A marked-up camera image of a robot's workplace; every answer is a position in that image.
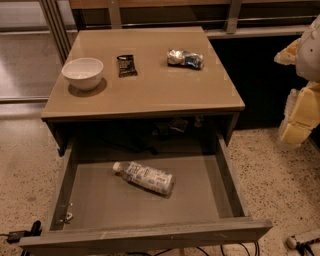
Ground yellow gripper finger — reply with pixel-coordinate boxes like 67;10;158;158
279;83;320;147
274;39;300;65

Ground clear blue-labelled plastic bottle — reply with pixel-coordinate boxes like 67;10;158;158
113;161;174;196

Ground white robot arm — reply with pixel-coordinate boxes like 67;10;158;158
274;15;320;148

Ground grey-brown cabinet counter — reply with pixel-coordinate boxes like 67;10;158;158
41;27;245;150

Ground open grey top drawer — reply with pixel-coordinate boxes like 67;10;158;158
20;133;272;256

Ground silver crumpled chip bag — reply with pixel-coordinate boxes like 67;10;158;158
167;49;204;70

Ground white power strip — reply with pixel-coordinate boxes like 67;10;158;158
286;228;320;249

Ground black snack packet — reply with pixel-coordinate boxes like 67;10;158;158
117;55;138;78

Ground white ceramic bowl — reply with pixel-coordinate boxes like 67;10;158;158
62;58;104;91

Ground black power adapter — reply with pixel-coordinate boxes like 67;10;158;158
7;221;41;244

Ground black floor cables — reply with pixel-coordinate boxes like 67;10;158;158
126;241;261;256

